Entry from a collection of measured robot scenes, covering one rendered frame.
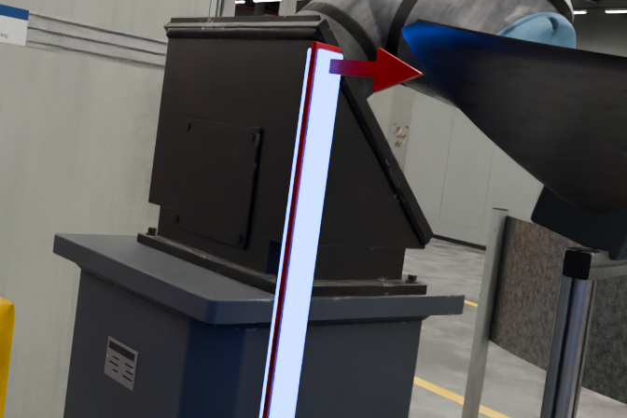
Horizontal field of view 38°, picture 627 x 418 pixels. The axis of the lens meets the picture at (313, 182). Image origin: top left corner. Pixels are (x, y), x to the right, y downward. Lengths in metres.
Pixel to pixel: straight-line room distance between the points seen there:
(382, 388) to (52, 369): 1.57
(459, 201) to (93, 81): 8.89
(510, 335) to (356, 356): 2.02
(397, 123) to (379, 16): 6.27
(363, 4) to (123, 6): 1.46
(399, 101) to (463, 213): 3.90
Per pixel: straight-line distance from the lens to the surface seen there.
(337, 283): 0.81
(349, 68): 0.50
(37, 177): 2.22
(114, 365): 0.89
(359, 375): 0.86
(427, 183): 11.33
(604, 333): 2.55
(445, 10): 0.90
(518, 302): 2.83
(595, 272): 1.00
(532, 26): 0.87
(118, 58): 2.35
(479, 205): 10.73
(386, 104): 7.18
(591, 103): 0.42
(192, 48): 0.93
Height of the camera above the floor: 1.14
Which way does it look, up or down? 3 degrees down
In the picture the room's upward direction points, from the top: 8 degrees clockwise
